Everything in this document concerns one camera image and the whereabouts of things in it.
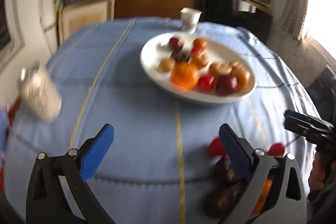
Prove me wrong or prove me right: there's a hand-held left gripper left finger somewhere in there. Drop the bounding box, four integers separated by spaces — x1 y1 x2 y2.
26 123 116 224

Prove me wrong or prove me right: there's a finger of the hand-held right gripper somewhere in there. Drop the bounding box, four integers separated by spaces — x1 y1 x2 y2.
283 122 320 141
285 109 336 133

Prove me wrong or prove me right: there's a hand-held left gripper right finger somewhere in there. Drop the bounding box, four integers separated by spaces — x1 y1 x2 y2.
218 123 308 224

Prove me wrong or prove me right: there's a large dark red plum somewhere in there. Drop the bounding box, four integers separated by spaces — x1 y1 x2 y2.
215 75 239 96

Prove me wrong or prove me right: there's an orange brown persimmon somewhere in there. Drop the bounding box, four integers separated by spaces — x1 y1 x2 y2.
232 69 251 90

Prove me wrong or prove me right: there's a red tomato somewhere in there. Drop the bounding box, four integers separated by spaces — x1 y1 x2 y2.
209 137 226 156
197 75 216 92

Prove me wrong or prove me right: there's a brown round fruit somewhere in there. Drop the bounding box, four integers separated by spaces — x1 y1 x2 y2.
203 179 247 218
209 62 233 77
229 61 246 72

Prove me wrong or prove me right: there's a large orange mandarin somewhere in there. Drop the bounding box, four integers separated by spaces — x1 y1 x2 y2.
171 62 200 90

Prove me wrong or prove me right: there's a small yellow fruit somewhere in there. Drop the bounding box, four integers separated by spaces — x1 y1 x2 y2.
158 59 176 73

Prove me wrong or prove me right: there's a small dark plum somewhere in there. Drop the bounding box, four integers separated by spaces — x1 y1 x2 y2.
169 37 184 51
171 51 189 62
215 156 242 184

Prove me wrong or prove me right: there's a white oval plate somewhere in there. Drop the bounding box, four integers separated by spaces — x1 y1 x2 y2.
140 32 257 104

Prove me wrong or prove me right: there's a person's right forearm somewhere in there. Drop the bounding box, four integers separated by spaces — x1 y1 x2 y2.
307 179 336 224

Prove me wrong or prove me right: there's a person's right hand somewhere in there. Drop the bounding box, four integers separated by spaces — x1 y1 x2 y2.
308 152 332 197

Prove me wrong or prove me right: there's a blue plaid tablecloth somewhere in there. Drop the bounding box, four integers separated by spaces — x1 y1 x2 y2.
4 18 322 224

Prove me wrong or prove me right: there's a white beverage can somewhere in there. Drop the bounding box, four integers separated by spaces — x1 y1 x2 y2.
18 64 63 120

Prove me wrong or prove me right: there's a pale blue cloth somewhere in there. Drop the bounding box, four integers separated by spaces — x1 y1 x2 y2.
0 110 11 153

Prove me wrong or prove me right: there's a bright window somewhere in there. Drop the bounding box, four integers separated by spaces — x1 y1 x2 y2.
302 0 336 62

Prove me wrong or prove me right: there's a cardboard box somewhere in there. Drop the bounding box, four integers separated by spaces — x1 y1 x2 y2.
59 0 116 43

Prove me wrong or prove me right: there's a white paper cup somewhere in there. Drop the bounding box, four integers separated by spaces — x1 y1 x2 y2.
180 7 202 33

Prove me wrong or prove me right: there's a white framed window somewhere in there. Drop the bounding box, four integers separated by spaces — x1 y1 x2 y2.
0 0 25 64

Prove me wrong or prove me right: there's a brown wooden panel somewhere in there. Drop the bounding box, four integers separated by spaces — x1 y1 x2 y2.
114 0 197 20

